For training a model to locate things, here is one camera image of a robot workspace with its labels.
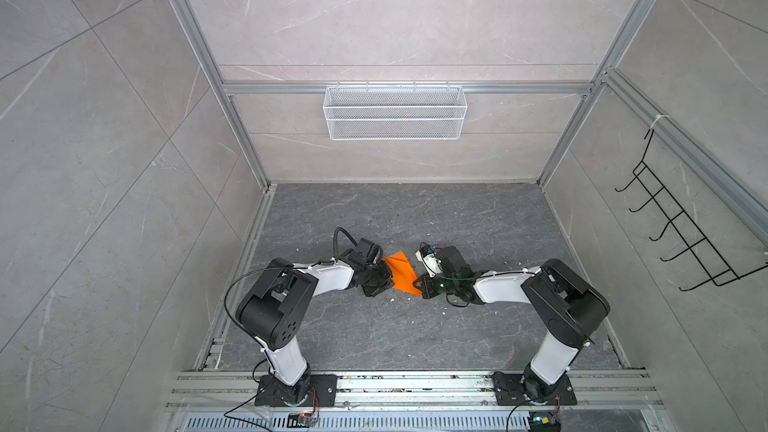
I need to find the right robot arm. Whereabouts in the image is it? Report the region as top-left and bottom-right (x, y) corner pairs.
(413, 259), (610, 404)

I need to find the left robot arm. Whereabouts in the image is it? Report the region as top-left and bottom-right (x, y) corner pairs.
(234, 258), (394, 405)

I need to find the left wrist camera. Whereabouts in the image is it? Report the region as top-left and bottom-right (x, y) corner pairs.
(347, 238), (383, 267)

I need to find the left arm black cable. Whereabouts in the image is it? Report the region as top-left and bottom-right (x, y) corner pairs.
(223, 226), (361, 343)

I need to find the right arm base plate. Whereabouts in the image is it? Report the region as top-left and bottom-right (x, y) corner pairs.
(490, 370), (577, 406)

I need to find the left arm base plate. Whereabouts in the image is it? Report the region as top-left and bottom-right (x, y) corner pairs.
(254, 374), (338, 407)

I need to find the white wire mesh basket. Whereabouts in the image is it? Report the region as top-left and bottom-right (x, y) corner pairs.
(323, 85), (468, 141)

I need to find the white vented cable duct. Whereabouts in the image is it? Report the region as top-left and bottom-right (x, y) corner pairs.
(180, 411), (531, 431)

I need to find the aluminium mounting rail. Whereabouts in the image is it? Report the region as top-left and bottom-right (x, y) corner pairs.
(165, 370), (663, 412)

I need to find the black wire hook rack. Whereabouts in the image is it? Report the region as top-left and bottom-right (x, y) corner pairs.
(614, 130), (767, 292)

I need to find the white cable tie upper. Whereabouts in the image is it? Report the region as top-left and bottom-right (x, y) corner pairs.
(649, 114), (671, 132)

